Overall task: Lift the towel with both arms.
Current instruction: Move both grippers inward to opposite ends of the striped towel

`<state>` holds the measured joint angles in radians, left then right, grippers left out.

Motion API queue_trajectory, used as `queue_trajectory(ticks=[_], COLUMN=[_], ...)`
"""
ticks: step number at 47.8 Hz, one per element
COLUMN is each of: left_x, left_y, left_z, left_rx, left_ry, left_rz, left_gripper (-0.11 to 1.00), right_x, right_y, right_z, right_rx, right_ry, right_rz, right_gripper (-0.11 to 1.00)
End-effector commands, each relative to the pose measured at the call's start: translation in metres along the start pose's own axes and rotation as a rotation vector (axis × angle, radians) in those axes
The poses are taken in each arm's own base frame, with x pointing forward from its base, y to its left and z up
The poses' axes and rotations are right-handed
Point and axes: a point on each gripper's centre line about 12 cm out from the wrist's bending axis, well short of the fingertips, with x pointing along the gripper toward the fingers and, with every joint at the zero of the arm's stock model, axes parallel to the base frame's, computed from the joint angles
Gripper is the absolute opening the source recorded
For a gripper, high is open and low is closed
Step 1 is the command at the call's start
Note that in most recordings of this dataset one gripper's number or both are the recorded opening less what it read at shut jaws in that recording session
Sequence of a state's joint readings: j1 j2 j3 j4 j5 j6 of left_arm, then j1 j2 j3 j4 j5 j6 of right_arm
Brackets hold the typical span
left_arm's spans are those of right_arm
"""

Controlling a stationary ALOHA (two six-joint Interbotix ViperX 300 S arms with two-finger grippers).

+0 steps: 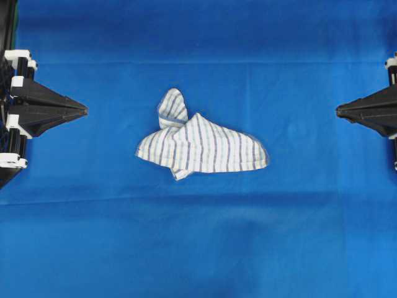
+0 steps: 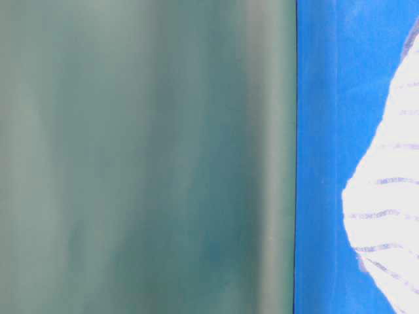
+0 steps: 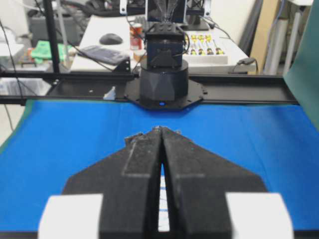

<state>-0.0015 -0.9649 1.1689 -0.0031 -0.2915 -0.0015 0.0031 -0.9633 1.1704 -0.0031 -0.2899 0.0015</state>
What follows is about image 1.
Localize white blue striped towel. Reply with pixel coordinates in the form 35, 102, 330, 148
136, 88, 269, 180

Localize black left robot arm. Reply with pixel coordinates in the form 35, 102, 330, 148
1, 1, 88, 169

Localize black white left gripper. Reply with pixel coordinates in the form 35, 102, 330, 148
1, 50, 88, 168

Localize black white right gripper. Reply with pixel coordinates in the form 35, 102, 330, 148
336, 52, 397, 171

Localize blue table cloth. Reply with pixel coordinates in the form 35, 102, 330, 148
1, 1, 396, 297

